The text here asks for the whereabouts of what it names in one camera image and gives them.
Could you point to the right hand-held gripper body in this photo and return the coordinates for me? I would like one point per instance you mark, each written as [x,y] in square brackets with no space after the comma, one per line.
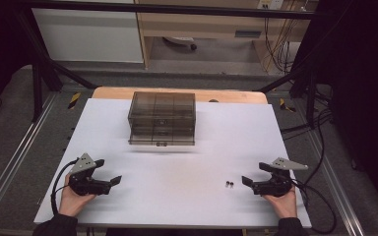
[275,187]

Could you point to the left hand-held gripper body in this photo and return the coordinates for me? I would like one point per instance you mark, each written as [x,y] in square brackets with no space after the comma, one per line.
[87,185]

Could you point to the person's right hand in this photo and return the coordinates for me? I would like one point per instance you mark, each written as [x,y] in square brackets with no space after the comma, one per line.
[285,206]

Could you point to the person's left hand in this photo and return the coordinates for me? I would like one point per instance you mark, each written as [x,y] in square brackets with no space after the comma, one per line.
[70,203]

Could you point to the small black bead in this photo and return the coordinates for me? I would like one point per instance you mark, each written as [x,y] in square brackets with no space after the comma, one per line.
[232,184]

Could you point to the small dark screws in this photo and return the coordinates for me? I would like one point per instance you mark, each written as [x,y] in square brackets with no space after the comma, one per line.
[227,184]

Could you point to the yellow clamp right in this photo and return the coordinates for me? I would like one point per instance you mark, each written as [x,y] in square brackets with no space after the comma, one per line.
[286,105]

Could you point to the yellow clamp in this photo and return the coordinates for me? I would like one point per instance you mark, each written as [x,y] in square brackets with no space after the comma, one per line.
[286,105]
[74,100]

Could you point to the white table board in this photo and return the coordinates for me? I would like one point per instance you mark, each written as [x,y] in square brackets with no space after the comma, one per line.
[177,200]

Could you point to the yellow clamp left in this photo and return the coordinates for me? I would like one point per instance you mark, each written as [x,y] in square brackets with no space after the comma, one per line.
[74,100]

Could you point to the wooden table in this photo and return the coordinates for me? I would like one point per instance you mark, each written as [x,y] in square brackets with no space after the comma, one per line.
[111,93]

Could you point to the smoky clear plastic drawer box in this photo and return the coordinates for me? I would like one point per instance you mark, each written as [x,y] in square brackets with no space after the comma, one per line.
[162,114]

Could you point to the white cabinet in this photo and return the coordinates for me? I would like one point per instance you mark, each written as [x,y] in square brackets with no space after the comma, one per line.
[88,36]

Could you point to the white chair base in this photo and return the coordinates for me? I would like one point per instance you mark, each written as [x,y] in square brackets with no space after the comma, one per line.
[178,40]

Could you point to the light wooden desk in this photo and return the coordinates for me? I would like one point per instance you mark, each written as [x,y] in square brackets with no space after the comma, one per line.
[210,24]

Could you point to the white power strip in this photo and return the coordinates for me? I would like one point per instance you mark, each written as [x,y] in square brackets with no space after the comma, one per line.
[270,4]

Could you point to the aluminium floor rail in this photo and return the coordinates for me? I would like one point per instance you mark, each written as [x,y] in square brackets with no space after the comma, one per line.
[338,183]
[16,157]

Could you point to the black metal frame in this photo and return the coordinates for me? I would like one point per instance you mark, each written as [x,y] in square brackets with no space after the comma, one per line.
[177,9]

